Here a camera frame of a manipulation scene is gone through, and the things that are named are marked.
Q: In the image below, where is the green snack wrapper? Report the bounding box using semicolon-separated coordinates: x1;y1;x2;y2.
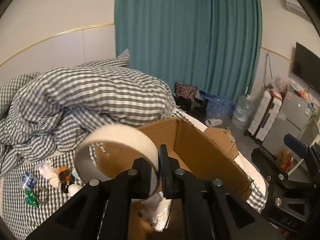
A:
24;188;39;208

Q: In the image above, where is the white suitcase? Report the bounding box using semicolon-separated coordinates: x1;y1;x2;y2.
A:
248;88;282;142

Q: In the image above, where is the white air conditioner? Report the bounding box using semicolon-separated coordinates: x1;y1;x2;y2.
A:
285;0;310;22

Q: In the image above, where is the white small bottle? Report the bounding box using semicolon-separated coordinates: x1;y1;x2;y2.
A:
68;184;83;197

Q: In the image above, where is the dark floral bag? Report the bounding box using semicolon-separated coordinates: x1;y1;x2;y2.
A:
175;82;197;102

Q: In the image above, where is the white slipper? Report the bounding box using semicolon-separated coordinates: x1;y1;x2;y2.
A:
204;118;223;127

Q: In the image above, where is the black wall television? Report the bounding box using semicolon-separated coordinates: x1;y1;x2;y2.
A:
292;42;320;93

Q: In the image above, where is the large clear water bottle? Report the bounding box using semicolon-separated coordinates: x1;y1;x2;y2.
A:
231;94;253;130

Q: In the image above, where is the teal curtain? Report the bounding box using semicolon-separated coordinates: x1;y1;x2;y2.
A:
114;0;262;101

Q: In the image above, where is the blue plastic bag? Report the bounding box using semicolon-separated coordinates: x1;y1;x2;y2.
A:
200;91;234;119

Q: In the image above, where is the grey mini fridge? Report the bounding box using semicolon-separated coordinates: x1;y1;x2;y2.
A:
262;89;312;157

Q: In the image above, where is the blue floral tissue pack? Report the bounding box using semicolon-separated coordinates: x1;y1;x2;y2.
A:
20;171;37;190

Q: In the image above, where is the grey checkered bed sheet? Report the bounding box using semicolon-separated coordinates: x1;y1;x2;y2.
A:
0;109;267;240

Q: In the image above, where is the orange mandarin fruit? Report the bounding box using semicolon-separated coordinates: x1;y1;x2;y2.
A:
57;166;71;180

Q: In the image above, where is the brown cardboard box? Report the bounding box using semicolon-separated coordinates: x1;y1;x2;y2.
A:
95;118;252;239

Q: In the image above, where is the white tape roll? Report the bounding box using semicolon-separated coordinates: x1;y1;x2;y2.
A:
74;124;160;197

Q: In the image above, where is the crumpled white plastic bag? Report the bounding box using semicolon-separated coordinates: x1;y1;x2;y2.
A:
138;191;172;232

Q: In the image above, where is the grey checkered duvet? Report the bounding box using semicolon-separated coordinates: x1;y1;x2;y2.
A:
1;50;176;176

